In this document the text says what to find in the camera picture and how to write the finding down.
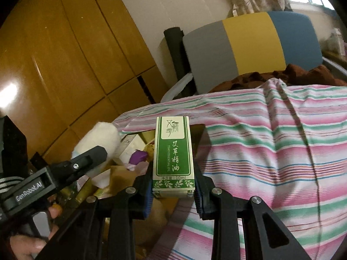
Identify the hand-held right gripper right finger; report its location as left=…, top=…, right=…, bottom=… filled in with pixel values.
left=192, top=165, right=312, bottom=260

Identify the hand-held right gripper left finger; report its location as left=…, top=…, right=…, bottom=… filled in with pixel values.
left=34, top=165, right=154, bottom=260

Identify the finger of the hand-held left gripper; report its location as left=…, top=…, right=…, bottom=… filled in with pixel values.
left=51, top=146, right=108, bottom=180

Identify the green essential oil box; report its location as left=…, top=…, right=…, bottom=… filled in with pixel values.
left=152, top=115, right=196, bottom=199

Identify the gold metal tin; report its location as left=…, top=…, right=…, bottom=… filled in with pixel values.
left=54, top=124, right=206, bottom=260

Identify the person's left hand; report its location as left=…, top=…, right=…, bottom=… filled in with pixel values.
left=9, top=204, right=62, bottom=260

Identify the purple packet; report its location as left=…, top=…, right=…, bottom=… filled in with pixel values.
left=129, top=149, right=148, bottom=166

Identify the beige cardboard box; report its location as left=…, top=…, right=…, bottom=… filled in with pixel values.
left=119, top=134, right=144, bottom=166

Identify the pink green striped tablecloth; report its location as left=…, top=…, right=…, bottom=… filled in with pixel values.
left=112, top=78, right=347, bottom=260

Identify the wooden wardrobe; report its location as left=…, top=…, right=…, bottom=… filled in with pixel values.
left=0, top=0, right=177, bottom=168

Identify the dark green rolled mat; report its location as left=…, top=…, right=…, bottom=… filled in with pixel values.
left=163, top=27, right=197, bottom=98

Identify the brown cloth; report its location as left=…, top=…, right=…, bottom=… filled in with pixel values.
left=210, top=63, right=347, bottom=94

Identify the tricolour padded chair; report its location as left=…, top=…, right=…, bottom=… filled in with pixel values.
left=182, top=11, right=324, bottom=95

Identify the wooden side table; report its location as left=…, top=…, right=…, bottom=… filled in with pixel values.
left=322, top=50, right=347, bottom=76

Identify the white carton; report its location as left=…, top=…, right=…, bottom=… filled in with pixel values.
left=327, top=28, right=346, bottom=52

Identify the pale grey side rail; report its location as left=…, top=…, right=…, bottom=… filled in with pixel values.
left=160, top=73, right=193, bottom=103

